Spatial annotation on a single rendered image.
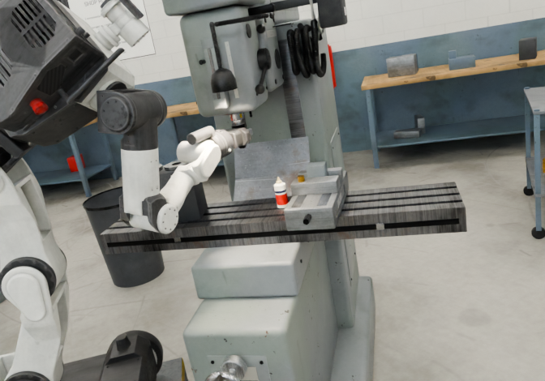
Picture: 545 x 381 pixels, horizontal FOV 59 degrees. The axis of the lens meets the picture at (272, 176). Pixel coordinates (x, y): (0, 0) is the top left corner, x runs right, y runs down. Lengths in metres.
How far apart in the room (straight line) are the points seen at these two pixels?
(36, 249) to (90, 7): 5.51
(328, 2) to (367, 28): 4.01
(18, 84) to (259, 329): 0.87
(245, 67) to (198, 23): 0.19
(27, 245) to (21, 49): 0.52
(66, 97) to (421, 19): 4.86
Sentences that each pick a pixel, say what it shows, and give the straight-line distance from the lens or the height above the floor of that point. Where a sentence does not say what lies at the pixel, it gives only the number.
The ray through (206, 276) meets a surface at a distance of 1.57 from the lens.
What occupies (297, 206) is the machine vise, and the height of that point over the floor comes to 1.02.
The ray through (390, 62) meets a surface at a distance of 5.22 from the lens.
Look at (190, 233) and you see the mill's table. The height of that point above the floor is 0.93.
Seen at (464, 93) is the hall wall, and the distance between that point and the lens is 5.84.
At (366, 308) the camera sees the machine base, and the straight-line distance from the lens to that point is 2.45.
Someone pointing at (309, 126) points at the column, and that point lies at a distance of 1.95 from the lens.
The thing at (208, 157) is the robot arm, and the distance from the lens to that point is 1.38.
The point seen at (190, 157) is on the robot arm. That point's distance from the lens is 1.42.
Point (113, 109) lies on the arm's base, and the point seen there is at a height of 1.43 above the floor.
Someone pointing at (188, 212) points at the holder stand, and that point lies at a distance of 1.72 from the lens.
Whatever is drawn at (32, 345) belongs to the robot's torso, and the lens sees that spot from 1.57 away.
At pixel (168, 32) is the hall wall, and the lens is 6.28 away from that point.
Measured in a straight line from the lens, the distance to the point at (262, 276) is 1.51.
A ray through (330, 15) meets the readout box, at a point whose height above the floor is 1.55.
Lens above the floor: 1.53
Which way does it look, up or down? 16 degrees down
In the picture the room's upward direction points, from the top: 10 degrees counter-clockwise
